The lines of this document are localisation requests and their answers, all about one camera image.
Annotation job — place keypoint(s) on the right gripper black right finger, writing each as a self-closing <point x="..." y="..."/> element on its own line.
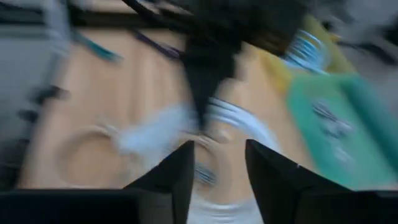
<point x="280" y="193"/>

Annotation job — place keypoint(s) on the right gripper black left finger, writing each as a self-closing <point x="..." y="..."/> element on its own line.
<point x="155" y="199"/>

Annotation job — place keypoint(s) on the teal plastic bin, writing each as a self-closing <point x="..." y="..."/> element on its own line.
<point x="373" y="149"/>

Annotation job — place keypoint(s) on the black aluminium table frame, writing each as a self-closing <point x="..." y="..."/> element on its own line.
<point x="102" y="18"/>

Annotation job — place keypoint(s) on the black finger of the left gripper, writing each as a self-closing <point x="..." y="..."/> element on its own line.
<point x="208" y="74"/>

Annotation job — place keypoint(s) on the yellow plastic bin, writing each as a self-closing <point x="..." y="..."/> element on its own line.
<point x="339" y="53"/>

